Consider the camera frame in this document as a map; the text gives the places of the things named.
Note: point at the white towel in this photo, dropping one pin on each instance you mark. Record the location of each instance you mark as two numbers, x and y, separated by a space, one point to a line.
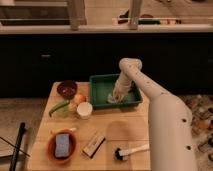
113 100

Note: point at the orange fruit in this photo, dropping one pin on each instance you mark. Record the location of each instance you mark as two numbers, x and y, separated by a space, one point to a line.
79 98

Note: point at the blue sponge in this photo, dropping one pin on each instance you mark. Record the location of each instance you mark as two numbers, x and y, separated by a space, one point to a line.
62 145

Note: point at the dark brown bowl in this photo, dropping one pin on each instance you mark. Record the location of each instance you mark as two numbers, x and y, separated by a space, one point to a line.
67 89

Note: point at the yellow green fruit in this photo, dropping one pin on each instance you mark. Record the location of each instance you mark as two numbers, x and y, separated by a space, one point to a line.
72 107

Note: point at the dark cabinet counter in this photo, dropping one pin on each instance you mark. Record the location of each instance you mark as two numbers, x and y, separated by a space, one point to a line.
33 58

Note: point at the green plastic tray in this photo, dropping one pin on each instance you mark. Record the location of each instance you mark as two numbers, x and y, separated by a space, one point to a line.
102 85

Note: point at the white handled black brush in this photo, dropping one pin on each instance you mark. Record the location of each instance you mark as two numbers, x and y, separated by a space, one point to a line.
123 154

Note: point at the black pole stand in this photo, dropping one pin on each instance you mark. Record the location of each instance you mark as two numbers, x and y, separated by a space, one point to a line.
16 150

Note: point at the wooden block eraser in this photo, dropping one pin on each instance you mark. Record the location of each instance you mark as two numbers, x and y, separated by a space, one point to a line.
93 145

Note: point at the white cup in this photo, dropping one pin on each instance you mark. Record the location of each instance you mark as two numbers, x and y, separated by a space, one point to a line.
84 110

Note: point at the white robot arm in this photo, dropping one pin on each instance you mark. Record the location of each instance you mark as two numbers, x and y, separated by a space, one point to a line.
170 139

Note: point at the green vegetable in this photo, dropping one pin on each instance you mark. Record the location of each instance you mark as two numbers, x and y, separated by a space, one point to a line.
58 106

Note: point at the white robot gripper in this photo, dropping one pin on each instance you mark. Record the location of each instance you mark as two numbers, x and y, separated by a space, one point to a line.
122 87

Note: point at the orange bowl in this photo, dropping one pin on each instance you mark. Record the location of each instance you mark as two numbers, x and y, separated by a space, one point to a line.
50 152

